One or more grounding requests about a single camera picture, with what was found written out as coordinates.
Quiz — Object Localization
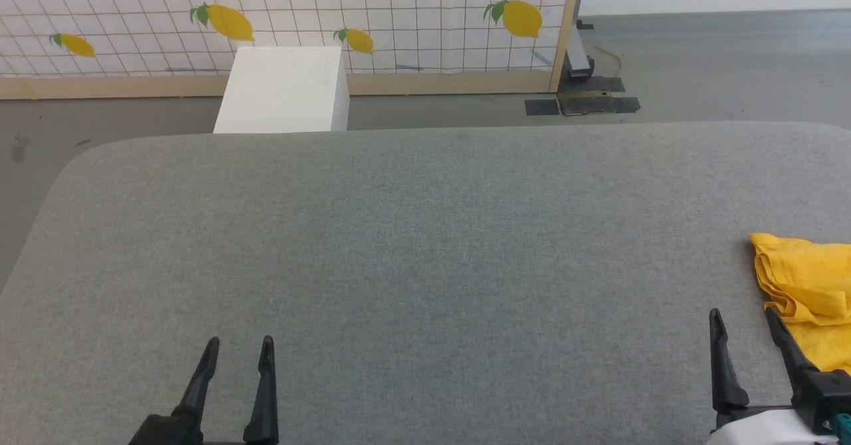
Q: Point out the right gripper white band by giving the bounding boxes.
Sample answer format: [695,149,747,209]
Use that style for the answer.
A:
[705,307,840,445]

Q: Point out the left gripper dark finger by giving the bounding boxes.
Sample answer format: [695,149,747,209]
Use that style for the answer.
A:
[243,336,280,445]
[174,337,221,434]

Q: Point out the yellow t-shirt garment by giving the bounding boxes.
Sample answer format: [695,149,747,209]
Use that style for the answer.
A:
[749,233,851,374]

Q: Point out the grey fabric sofa seat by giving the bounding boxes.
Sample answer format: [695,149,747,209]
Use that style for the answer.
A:
[0,121,851,445]

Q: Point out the long black floor mat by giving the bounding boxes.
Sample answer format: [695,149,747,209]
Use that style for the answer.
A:
[557,96,641,116]

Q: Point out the white rectangular box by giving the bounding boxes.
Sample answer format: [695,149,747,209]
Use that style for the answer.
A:
[213,47,350,133]

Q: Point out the dark floor base plate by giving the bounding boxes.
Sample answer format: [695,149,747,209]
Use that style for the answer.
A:
[558,77,626,94]

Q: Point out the yellow floor cable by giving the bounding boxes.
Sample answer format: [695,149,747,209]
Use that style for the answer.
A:
[595,45,624,76]

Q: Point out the grey metal post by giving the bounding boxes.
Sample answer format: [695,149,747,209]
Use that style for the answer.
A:
[568,16,596,80]

